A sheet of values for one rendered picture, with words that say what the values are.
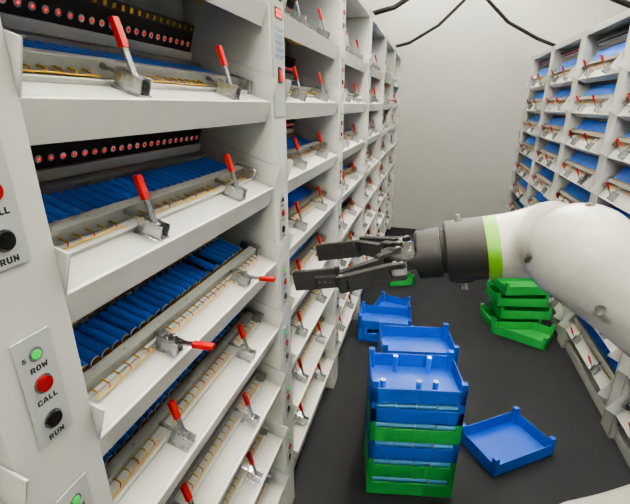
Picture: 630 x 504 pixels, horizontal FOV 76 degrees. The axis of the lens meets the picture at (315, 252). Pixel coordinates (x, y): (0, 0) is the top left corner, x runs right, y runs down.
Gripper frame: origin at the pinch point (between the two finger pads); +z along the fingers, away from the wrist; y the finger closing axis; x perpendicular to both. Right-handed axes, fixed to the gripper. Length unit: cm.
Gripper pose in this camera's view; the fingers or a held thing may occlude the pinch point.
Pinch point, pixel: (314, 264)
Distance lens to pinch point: 67.0
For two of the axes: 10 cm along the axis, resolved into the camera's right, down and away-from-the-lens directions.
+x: -2.0, -9.4, -2.8
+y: 2.7, -3.3, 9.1
